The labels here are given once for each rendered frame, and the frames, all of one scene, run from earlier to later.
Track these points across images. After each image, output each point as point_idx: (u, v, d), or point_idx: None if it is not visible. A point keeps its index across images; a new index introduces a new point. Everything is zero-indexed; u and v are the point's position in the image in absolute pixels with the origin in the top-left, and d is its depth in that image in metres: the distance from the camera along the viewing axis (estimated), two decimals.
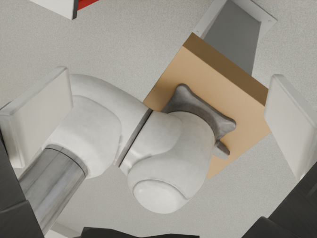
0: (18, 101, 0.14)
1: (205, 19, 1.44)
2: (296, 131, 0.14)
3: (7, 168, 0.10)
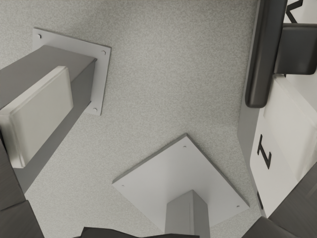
0: (18, 101, 0.14)
1: (60, 40, 1.08)
2: (296, 131, 0.14)
3: (7, 168, 0.10)
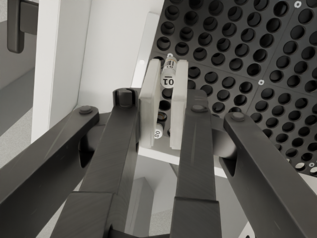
0: (148, 88, 0.15)
1: None
2: (172, 104, 0.16)
3: (122, 155, 0.10)
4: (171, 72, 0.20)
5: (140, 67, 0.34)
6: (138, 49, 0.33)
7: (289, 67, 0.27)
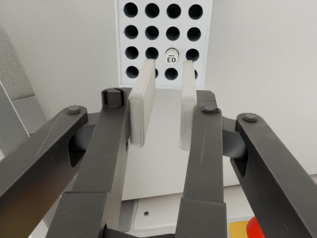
0: (139, 88, 0.15)
1: None
2: (181, 105, 0.16)
3: (113, 154, 0.10)
4: None
5: None
6: None
7: None
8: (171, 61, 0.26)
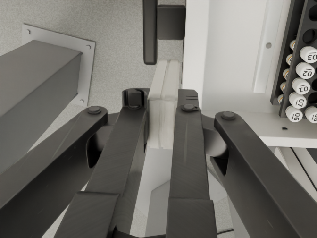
0: (157, 88, 0.15)
1: (47, 35, 1.16)
2: (163, 104, 0.16)
3: (129, 155, 0.10)
4: (304, 81, 0.25)
5: (267, 52, 0.30)
6: (263, 32, 0.30)
7: None
8: (311, 59, 0.24)
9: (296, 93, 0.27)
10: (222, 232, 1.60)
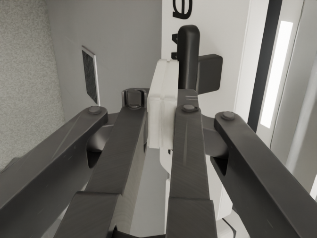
0: (157, 88, 0.15)
1: None
2: (163, 104, 0.16)
3: (129, 155, 0.10)
4: None
5: None
6: None
7: None
8: None
9: None
10: None
